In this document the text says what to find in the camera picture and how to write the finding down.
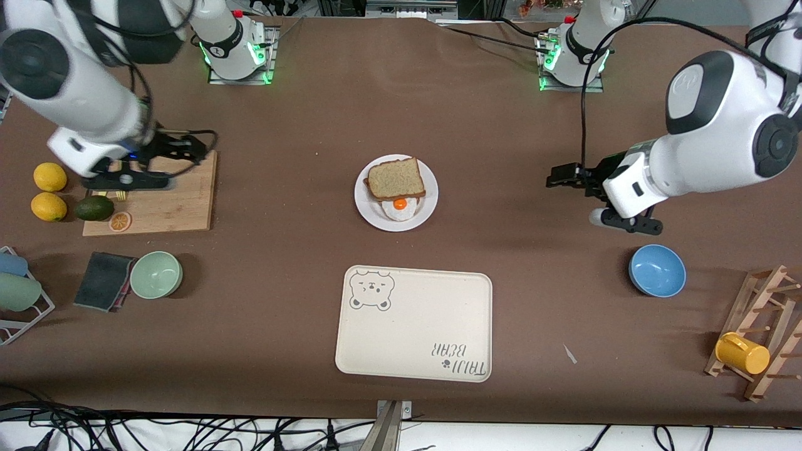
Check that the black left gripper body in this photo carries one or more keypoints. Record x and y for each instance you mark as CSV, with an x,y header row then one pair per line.
x,y
600,173

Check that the brown bread slice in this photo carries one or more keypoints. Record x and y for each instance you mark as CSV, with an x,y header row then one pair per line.
x,y
395,178

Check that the white round plate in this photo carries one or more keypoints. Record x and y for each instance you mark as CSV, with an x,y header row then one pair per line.
x,y
369,216

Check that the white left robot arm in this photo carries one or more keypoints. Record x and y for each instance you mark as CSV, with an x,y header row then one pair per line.
x,y
708,144

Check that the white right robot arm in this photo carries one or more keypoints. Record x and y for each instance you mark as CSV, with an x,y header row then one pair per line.
x,y
75,81

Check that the wooden cutting board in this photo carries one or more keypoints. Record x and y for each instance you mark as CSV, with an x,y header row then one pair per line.
x,y
175,207

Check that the orange slice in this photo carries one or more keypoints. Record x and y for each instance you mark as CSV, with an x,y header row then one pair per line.
x,y
120,222

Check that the dark green avocado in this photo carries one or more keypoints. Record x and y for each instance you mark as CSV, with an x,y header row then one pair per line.
x,y
94,208

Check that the yellow lemon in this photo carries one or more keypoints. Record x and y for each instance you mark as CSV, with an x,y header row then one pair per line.
x,y
49,207
50,177

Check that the blue bowl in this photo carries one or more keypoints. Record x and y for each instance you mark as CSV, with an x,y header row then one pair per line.
x,y
658,270

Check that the pale green bowl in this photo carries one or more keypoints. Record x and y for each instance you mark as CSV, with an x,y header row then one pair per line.
x,y
156,275

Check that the dark grey folded cloth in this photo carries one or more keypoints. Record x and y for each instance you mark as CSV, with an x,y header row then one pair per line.
x,y
103,282

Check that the toy fried egg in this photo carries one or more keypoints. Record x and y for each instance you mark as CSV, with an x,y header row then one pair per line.
x,y
401,213

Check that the grey paper scrap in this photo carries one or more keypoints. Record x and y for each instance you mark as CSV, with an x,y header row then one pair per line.
x,y
569,354

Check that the light blue cup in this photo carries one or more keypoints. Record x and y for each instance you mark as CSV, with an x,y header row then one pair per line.
x,y
12,264

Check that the pale green cup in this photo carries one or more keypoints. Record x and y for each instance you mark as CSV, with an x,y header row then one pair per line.
x,y
19,293

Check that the wooden mug rack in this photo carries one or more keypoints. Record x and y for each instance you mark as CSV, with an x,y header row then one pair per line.
x,y
747,313

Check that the cream bear print tray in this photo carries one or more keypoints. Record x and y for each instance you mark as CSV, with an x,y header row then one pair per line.
x,y
413,338

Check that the yellow mug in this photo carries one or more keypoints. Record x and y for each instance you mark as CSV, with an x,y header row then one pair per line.
x,y
745,356

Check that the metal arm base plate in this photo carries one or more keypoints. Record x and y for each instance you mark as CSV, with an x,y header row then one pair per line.
x,y
271,56
589,89

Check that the aluminium profile frame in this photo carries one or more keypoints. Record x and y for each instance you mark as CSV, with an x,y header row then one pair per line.
x,y
407,7

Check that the grey metal clamp bracket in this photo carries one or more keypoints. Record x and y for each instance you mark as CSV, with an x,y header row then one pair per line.
x,y
388,432

